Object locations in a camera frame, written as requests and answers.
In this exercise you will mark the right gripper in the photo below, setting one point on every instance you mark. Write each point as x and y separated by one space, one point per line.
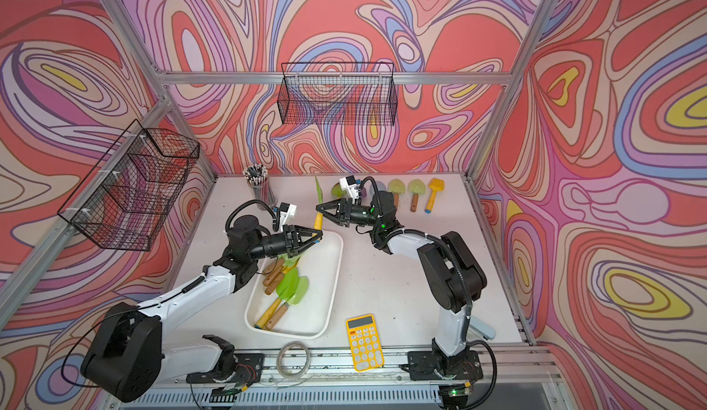
344 211

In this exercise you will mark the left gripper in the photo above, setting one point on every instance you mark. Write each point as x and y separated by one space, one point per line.
290 241

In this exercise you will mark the green shovel blue-tip handle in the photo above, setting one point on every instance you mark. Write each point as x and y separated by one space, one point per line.
319 217

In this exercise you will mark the green wooden-handle shovel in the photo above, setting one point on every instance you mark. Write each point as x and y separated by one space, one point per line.
301 290
416 188

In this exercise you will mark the green shovel wooden handle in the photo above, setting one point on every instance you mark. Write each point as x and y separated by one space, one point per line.
397 188

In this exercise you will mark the green shovel yellow handle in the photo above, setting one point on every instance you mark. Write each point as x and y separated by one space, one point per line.
336 191

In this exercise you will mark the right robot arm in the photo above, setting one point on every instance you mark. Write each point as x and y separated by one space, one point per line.
452 272

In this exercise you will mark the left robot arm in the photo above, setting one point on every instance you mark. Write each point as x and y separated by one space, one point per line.
128 355

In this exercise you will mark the white storage tray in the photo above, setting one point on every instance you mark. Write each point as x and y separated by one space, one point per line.
310 317

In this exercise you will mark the green shovel in tray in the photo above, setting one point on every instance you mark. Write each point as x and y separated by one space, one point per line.
284 290

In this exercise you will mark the metal pen cup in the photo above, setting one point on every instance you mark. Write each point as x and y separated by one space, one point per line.
257 177

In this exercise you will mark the yellow calculator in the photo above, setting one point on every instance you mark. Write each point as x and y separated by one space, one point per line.
364 342

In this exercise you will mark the black wire basket back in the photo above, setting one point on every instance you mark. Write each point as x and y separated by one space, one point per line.
329 93

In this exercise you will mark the black wire basket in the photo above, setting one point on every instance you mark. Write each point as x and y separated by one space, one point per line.
329 93
134 196

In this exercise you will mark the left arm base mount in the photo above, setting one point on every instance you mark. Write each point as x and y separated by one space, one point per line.
232 367

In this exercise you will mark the black wire basket left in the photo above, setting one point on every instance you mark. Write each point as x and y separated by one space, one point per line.
134 196

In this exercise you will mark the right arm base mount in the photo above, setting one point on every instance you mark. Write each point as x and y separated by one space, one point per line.
435 366

